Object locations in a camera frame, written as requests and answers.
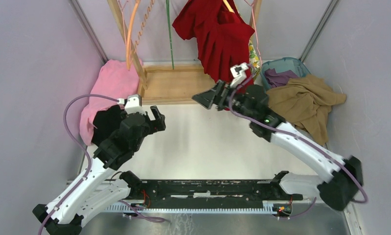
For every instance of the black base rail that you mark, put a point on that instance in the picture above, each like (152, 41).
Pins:
(206, 194)

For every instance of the black cloth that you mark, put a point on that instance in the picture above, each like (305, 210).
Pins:
(105, 122)

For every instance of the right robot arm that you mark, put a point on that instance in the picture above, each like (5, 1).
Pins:
(338, 179)

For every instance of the green wire hanger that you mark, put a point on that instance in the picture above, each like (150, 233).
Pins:
(167, 7)

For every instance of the pink garment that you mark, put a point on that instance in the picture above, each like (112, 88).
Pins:
(115, 81)

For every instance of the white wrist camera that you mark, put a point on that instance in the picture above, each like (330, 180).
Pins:
(132, 104)
(239, 74)

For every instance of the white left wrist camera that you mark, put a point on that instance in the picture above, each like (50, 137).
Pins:
(132, 104)

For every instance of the wooden clothes rack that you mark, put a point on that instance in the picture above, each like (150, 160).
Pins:
(161, 84)

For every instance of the lemon print skirt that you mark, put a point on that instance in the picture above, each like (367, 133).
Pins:
(254, 60)

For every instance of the red garment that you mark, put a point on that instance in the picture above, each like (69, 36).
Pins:
(222, 36)

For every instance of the purple cloth in basket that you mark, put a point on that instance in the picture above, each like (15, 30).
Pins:
(276, 79)

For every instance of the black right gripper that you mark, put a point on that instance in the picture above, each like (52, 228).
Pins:
(222, 91)

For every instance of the pink hanger on rack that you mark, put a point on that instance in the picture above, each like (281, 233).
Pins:
(122, 5)

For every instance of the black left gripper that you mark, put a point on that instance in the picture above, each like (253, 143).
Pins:
(158, 124)

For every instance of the yellow wooden hanger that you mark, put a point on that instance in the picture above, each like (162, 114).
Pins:
(230, 7)

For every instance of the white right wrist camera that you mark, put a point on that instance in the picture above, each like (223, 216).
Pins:
(239, 74)

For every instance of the tan garment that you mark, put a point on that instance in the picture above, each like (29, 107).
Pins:
(306, 102)

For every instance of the teal plastic basket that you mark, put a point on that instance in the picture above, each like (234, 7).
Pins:
(281, 65)

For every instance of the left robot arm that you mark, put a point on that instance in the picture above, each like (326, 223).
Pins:
(77, 204)

